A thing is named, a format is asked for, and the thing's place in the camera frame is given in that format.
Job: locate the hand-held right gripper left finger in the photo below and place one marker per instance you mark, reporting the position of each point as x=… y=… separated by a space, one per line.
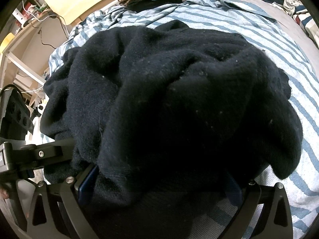
x=86 y=186

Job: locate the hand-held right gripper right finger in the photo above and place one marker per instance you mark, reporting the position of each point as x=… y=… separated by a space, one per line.
x=251 y=199

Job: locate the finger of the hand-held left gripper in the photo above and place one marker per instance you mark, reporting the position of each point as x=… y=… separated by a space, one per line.
x=44 y=151

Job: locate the navy button cardigan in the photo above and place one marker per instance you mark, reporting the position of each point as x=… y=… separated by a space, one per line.
x=174 y=104

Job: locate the wooden headboard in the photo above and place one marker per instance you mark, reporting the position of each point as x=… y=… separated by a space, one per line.
x=74 y=0

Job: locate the blue striped blanket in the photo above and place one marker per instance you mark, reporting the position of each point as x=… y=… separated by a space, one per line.
x=249 y=25

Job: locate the grey bed sheet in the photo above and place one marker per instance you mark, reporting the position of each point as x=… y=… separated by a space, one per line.
x=281 y=22

